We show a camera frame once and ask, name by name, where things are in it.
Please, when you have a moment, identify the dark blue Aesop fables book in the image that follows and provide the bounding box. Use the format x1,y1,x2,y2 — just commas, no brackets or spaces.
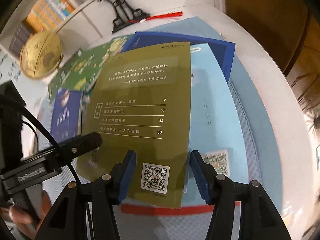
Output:
50,89,82,143

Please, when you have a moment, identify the green insect book 03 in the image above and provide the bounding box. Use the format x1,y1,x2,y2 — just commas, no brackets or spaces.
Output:
71,34,132,92

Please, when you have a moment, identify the olive green insect book 04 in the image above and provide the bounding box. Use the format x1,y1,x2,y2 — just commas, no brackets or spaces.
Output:
76,42,191,209

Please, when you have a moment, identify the person's left hand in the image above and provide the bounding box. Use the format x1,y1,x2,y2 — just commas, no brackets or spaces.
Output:
1,190,52,239

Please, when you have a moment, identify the light blue red-edged book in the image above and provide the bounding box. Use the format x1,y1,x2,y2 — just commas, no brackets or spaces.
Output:
120,44,248,216

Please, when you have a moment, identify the dark green book by globe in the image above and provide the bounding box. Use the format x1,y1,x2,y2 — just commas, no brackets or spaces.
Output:
47,49,83,103

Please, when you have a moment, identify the yellow desk globe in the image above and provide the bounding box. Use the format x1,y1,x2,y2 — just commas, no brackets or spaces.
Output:
20,31,63,80

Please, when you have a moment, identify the row of dark encyclopedias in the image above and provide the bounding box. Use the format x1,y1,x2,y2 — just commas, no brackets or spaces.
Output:
9,21,34,54

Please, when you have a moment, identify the white bookshelf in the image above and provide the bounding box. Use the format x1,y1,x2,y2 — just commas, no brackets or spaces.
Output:
1,0,215,60

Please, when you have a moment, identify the royal blue book underneath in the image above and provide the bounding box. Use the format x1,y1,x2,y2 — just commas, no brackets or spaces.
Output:
121,31,235,82

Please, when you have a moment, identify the red tassel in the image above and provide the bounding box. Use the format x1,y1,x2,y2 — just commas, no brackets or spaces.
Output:
128,11,183,23

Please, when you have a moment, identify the black cable left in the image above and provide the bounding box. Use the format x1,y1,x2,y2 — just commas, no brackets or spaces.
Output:
0,93,83,188

